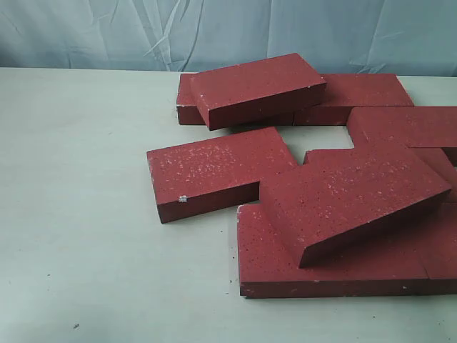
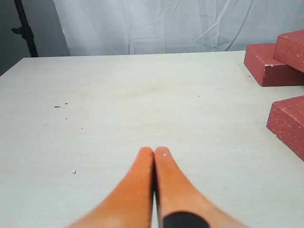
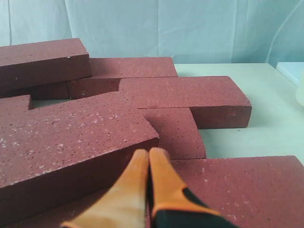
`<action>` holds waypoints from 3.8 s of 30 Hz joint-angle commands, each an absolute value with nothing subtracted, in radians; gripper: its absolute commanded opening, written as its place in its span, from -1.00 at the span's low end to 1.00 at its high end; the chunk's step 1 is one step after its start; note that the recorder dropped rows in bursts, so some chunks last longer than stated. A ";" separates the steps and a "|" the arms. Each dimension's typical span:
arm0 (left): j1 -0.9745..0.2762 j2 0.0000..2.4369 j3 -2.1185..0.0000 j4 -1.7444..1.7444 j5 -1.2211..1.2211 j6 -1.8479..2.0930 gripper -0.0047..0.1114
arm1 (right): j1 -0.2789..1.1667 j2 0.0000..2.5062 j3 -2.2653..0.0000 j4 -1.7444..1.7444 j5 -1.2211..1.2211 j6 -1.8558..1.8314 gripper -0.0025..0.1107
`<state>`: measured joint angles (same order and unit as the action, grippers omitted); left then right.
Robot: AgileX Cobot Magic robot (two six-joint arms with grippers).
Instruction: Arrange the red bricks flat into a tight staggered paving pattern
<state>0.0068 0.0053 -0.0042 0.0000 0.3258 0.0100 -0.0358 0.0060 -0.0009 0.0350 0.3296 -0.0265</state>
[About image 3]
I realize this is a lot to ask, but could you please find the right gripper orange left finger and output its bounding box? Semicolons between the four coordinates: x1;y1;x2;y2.
60;149;149;228

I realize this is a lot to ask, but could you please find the red brick front row right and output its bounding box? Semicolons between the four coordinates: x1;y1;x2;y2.
9;155;304;228

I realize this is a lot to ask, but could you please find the white backdrop cloth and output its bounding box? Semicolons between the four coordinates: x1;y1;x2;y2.
0;0;304;66

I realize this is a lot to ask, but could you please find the red brick back row right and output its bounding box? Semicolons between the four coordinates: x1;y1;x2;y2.
66;57;178;99

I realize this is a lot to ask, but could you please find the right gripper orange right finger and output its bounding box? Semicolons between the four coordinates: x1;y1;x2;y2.
149;147;220;228

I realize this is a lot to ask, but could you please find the red brick back row left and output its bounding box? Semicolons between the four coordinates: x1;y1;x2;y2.
0;82;70;100

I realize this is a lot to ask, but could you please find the red brick third row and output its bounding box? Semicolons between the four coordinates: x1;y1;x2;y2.
140;107;206;160

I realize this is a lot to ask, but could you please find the red brick front row left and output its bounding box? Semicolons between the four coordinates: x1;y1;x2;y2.
0;95;33;117

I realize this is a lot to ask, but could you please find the red brick second row right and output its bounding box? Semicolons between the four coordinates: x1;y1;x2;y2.
119;76;252;129

